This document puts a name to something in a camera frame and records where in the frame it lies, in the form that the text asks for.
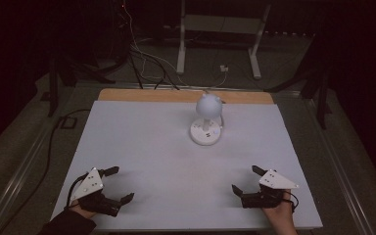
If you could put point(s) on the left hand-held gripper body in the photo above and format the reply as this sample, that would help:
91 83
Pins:
90 184

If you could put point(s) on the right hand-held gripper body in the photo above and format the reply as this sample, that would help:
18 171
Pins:
274 181

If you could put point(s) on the white round desk lamp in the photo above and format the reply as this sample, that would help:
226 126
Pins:
206 130

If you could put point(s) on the person's left hand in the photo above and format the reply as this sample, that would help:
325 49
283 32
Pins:
82 210

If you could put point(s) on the person's right hand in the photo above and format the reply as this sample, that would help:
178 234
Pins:
280 215

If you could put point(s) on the white board table cover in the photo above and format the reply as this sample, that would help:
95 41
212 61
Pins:
150 156

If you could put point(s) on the black stand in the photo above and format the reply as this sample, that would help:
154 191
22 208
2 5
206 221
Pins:
321 94
54 88

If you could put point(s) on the white plug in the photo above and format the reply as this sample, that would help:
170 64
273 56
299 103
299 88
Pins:
224 68

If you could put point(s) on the white metal stand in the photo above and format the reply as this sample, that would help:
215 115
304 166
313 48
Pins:
222 24

